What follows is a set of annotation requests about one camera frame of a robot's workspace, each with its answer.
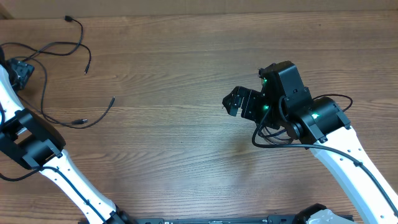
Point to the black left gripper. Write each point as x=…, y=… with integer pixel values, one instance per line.
x=22, y=69

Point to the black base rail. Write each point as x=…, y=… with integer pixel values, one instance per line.
x=270, y=219

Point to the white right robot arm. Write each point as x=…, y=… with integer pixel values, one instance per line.
x=287, y=116

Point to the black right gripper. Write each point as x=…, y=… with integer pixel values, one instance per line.
x=251, y=97

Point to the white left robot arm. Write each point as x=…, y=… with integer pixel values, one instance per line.
x=37, y=146

